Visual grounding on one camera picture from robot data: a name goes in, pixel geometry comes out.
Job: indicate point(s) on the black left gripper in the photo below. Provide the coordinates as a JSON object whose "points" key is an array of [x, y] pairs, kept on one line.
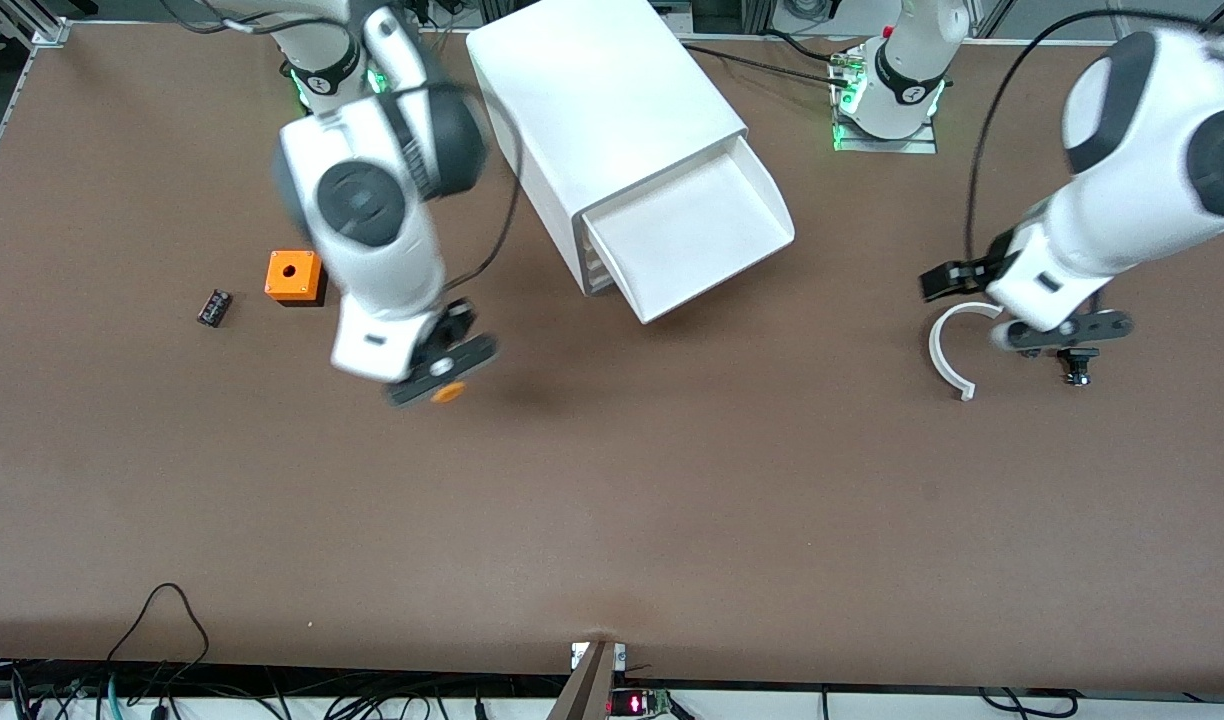
{"points": [[984, 271]]}

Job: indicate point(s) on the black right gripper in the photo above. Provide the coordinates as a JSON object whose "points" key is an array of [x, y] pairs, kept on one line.
{"points": [[448, 334]]}

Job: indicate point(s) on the orange push button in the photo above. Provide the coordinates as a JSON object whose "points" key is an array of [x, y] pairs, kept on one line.
{"points": [[448, 392]]}

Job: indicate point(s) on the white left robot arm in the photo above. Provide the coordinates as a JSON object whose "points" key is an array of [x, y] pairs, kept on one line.
{"points": [[1122, 220]]}

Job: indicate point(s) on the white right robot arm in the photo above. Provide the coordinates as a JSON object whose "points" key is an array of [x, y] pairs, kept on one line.
{"points": [[382, 260]]}

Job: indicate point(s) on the black button component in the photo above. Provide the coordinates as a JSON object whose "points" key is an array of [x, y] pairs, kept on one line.
{"points": [[1077, 368]]}

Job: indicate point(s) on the white drawer cabinet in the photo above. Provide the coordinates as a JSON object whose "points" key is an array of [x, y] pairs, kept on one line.
{"points": [[592, 100]]}

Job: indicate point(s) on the white curved plastic piece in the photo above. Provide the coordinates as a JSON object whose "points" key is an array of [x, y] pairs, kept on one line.
{"points": [[940, 355]]}

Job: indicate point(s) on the orange box with hole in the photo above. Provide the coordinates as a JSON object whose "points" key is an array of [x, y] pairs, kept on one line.
{"points": [[292, 275]]}

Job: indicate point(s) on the small black contact block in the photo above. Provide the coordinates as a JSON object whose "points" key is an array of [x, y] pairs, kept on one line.
{"points": [[215, 308]]}

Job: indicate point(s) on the device with red display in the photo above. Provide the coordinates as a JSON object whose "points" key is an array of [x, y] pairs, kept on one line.
{"points": [[637, 703]]}

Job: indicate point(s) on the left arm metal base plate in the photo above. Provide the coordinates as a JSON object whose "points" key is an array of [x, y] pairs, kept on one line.
{"points": [[917, 145]]}

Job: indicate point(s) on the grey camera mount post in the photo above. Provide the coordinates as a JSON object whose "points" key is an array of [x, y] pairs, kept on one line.
{"points": [[587, 685]]}

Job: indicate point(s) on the aluminium frame profile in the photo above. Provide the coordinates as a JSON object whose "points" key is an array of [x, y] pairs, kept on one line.
{"points": [[42, 25]]}

